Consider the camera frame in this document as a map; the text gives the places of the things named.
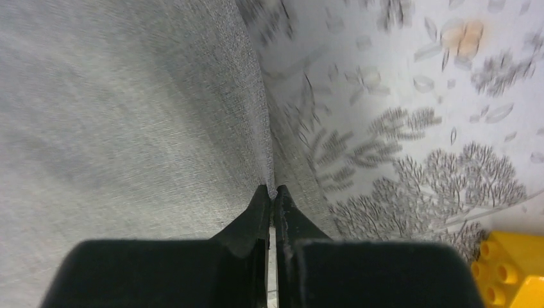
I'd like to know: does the yellow green toy window block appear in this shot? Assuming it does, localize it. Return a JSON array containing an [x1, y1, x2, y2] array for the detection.
[[470, 231, 543, 308]]

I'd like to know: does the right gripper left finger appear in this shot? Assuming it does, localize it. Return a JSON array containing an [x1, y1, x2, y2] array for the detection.
[[42, 185, 271, 307]]

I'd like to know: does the floral patterned tablecloth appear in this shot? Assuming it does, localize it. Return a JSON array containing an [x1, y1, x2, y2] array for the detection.
[[237, 0, 543, 259]]

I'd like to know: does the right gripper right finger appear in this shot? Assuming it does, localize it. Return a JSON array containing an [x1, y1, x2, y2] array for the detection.
[[274, 185, 484, 307]]

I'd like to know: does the grey cloth napkin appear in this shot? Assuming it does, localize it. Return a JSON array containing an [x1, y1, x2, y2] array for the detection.
[[1, 1, 338, 307]]

